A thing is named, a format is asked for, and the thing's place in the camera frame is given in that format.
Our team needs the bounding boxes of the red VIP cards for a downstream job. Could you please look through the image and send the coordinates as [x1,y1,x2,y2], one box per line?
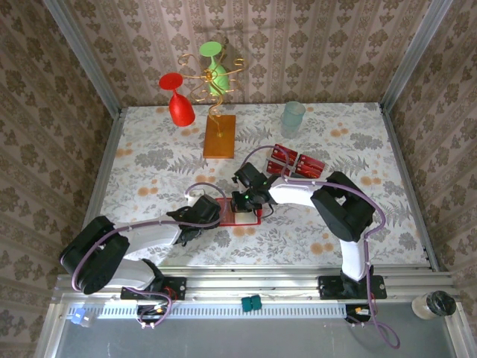
[268,144,299,176]
[294,153,324,179]

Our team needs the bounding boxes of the clear plastic cup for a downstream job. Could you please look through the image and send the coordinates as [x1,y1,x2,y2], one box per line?
[279,111,304,140]

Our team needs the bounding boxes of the black orange power connector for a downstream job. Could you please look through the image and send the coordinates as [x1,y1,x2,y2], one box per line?
[344,303,374,326]
[135,303,173,330]

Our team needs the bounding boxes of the teal connector block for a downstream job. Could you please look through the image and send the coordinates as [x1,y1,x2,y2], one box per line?
[241,295,263,313]

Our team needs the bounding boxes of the teal textured plastic cup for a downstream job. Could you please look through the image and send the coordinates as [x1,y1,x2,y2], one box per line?
[282,101,307,130]

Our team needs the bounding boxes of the red wine glass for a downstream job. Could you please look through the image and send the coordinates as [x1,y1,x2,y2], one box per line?
[159,72,196,128]

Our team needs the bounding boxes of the grey metal panel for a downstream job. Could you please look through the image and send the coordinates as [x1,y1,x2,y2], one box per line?
[54,316,461,358]

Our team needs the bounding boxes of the green wine glass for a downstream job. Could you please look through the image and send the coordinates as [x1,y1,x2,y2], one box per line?
[198,41,230,95]

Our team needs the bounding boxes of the blue white plastic connector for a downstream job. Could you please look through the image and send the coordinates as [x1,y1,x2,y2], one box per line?
[68,307,93,330]

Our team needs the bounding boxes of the clear jar black lid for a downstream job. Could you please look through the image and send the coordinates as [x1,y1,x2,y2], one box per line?
[411,290,458,321]

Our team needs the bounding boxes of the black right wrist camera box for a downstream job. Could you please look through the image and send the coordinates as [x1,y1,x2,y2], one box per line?
[232,161,268,189]

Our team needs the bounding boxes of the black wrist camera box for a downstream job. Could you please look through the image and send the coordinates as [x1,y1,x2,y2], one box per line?
[189,195,222,226]
[232,161,268,189]

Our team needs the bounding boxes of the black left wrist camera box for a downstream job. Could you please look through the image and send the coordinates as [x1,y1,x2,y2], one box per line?
[189,195,222,226]

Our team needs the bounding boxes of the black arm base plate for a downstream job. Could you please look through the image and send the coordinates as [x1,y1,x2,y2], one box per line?
[318,274,388,301]
[120,276,188,301]

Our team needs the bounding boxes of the gold wire rack wooden base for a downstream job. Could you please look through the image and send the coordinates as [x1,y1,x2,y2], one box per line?
[177,51,247,160]

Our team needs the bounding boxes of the aluminium mounting rail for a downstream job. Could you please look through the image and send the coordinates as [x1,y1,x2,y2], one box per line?
[51,266,464,304]

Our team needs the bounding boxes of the grey slotted cable duct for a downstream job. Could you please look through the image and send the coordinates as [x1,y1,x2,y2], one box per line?
[66,301,348,321]

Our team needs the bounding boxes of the aluminium table side rail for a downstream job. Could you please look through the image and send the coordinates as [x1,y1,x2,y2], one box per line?
[79,107,124,270]
[379,104,441,272]

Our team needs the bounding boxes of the aluminium frame post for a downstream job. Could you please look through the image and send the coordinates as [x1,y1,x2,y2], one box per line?
[379,0,455,113]
[42,0,123,117]

